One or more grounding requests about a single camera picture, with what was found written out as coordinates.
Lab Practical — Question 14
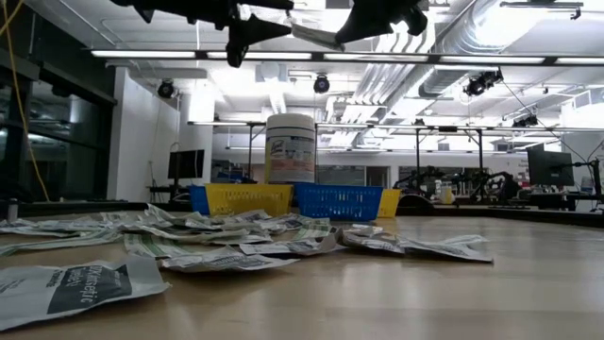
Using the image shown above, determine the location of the white disinfecting wipes canister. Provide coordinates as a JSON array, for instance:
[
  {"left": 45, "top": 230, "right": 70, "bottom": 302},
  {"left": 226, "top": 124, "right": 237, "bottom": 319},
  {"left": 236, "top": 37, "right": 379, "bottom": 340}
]
[{"left": 263, "top": 112, "right": 317, "bottom": 185}]

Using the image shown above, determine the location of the blue plastic basket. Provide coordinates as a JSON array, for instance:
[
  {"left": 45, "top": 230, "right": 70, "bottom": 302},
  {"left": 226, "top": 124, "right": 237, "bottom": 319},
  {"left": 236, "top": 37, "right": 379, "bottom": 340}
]
[
  {"left": 294, "top": 181, "right": 384, "bottom": 222},
  {"left": 189, "top": 184, "right": 211, "bottom": 216}
]

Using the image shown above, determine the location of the yellow plastic basket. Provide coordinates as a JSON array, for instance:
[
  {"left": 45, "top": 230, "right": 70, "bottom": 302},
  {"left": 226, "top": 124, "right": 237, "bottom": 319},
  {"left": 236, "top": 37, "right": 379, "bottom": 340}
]
[
  {"left": 376, "top": 188, "right": 402, "bottom": 220},
  {"left": 205, "top": 182, "right": 294, "bottom": 218}
]

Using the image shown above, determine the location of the yellow cable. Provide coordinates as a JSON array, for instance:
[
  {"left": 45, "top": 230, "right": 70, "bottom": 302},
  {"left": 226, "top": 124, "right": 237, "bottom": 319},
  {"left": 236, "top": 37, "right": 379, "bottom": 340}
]
[{"left": 0, "top": 0, "right": 51, "bottom": 203}]

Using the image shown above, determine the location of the black overhead light bar rail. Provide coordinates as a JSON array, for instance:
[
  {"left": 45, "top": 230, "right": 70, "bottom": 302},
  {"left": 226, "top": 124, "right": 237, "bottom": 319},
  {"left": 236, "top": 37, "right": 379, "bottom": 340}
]
[{"left": 89, "top": 48, "right": 604, "bottom": 66}]

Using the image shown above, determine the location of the pale grey packet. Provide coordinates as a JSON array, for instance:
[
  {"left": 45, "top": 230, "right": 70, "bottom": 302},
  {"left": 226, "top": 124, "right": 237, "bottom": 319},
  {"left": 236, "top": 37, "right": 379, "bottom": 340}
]
[{"left": 289, "top": 22, "right": 346, "bottom": 53}]

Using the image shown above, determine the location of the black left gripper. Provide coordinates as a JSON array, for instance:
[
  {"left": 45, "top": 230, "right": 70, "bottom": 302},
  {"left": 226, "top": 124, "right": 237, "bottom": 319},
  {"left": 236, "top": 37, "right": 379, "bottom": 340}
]
[{"left": 207, "top": 0, "right": 294, "bottom": 69}]

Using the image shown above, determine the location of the black frame workstation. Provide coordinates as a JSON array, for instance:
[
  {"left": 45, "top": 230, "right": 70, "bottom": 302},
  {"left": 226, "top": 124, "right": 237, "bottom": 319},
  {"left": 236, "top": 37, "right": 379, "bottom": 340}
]
[
  {"left": 325, "top": 123, "right": 604, "bottom": 190},
  {"left": 187, "top": 120, "right": 280, "bottom": 183}
]

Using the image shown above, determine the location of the thick black cable loop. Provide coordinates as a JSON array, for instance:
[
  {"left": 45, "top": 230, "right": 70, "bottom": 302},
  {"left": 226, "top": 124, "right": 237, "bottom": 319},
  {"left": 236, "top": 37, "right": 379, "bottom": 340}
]
[{"left": 395, "top": 193, "right": 436, "bottom": 217}]

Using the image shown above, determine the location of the black computer monitor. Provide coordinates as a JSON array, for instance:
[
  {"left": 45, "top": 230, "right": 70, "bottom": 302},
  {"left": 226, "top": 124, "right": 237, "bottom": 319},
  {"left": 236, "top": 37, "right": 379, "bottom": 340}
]
[
  {"left": 167, "top": 148, "right": 206, "bottom": 188},
  {"left": 527, "top": 143, "right": 576, "bottom": 188}
]

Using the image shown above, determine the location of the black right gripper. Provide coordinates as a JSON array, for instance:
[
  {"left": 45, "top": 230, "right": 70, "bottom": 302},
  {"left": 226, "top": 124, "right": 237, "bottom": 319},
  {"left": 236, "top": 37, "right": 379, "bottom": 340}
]
[{"left": 335, "top": 0, "right": 428, "bottom": 44}]

